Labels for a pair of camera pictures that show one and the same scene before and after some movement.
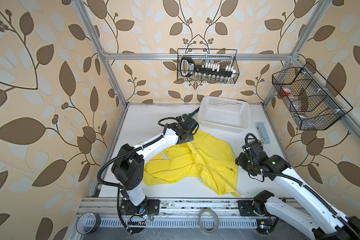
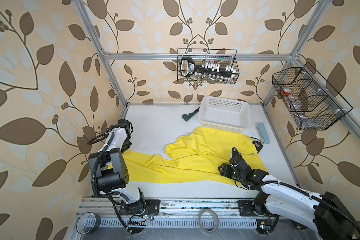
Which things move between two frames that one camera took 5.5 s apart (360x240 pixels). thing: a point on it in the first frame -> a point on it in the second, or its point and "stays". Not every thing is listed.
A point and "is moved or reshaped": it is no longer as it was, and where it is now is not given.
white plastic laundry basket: (224, 115) stays
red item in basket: (286, 91) stays
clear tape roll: (216, 218) stays
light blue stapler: (262, 132) stays
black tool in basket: (188, 67) stays
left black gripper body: (190, 136) -> (127, 144)
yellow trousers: (213, 160) is moved or reshaped
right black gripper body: (248, 166) -> (228, 171)
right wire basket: (311, 102) stays
